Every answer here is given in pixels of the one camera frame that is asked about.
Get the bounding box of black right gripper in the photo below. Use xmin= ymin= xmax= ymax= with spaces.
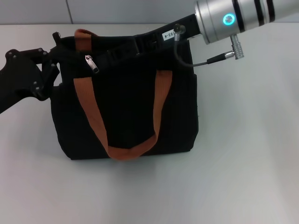
xmin=102 ymin=13 xmax=202 ymax=69

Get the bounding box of black bag with orange handles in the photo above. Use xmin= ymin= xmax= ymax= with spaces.
xmin=50 ymin=28 xmax=199 ymax=161

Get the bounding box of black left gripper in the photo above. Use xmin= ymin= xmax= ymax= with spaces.
xmin=0 ymin=47 xmax=60 ymax=114

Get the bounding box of silver zipper pull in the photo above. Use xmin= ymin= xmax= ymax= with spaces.
xmin=84 ymin=54 xmax=100 ymax=75

